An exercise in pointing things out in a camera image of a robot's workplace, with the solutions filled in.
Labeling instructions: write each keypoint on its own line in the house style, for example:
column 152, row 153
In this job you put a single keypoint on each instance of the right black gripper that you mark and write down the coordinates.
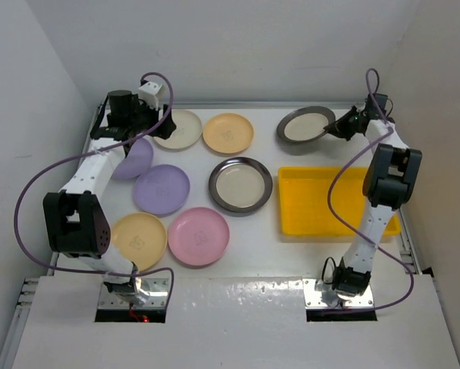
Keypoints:
column 340, row 127

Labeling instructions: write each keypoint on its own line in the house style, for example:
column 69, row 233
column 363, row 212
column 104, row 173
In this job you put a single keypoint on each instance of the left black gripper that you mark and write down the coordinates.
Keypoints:
column 140, row 104

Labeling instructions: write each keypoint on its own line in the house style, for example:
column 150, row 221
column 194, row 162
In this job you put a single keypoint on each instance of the orange plastic plate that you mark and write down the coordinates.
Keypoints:
column 228, row 133
column 141, row 238

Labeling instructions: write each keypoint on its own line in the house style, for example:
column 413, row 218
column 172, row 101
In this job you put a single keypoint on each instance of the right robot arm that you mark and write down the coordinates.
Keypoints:
column 389, row 183

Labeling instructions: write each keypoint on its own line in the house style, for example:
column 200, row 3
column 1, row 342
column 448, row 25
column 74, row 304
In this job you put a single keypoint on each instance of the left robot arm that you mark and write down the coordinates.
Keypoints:
column 75, row 222

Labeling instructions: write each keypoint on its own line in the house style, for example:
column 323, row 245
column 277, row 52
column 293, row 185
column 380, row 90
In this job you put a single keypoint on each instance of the yellow plastic bin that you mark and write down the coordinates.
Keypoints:
column 303, row 201

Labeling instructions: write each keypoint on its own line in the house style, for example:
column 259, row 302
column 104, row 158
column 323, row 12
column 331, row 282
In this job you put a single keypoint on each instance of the far purple plastic plate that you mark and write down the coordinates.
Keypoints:
column 138, row 160

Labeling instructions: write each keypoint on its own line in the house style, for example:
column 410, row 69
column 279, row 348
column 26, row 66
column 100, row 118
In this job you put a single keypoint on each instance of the purple plastic plate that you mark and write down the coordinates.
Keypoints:
column 161, row 190
column 138, row 160

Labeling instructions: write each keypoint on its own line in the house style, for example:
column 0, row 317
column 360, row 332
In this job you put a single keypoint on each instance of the cream plastic plate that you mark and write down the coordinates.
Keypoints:
column 188, row 131

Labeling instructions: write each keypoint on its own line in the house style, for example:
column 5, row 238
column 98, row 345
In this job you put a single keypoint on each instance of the near purple plastic plate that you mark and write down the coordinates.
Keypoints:
column 161, row 190

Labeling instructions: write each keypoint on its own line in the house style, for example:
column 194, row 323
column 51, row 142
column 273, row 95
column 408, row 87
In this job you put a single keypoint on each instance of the pink plastic plate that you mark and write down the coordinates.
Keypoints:
column 198, row 236

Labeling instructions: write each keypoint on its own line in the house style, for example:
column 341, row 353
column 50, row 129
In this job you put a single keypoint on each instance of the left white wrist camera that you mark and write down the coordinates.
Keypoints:
column 151, row 93

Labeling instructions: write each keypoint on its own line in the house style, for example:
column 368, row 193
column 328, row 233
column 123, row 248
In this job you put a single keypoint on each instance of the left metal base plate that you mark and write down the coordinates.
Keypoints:
column 157, row 294

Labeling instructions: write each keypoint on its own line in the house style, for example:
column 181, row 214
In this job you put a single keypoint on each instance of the metal base plate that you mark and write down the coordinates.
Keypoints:
column 320, row 297
column 157, row 294

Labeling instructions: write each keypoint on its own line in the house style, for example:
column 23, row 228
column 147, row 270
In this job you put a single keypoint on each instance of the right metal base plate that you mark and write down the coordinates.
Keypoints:
column 320, row 297

